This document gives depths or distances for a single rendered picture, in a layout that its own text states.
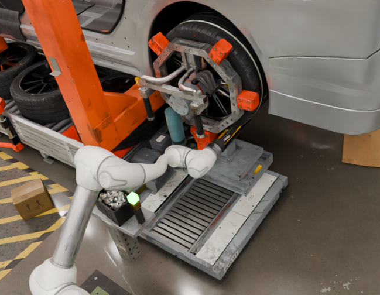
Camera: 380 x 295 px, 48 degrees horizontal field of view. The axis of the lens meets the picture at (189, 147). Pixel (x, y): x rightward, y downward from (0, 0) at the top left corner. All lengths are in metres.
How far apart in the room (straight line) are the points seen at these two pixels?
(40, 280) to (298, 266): 1.37
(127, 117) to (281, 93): 0.97
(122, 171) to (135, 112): 0.98
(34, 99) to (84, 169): 1.64
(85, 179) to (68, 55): 0.68
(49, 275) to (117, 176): 0.57
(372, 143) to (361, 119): 1.18
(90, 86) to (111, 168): 0.74
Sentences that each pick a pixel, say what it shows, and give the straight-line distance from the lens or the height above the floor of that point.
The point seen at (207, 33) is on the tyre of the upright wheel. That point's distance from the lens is 2.22.
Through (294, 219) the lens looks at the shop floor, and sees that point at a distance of 2.75.
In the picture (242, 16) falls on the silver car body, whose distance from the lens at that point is 2.07.
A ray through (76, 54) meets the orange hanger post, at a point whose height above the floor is 1.18.
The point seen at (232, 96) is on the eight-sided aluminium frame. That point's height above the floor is 0.87.
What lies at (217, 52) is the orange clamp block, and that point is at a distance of 2.12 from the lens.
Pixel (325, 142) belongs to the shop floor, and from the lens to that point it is 3.25.
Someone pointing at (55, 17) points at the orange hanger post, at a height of 1.39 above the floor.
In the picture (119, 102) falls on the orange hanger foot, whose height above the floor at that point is 0.75.
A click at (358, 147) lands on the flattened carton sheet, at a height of 0.01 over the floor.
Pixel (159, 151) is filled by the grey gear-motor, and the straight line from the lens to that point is 2.75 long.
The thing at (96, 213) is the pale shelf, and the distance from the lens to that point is 2.40.
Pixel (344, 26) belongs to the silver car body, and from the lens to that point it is 1.87.
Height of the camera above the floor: 2.15
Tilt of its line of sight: 41 degrees down
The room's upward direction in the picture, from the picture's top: 12 degrees counter-clockwise
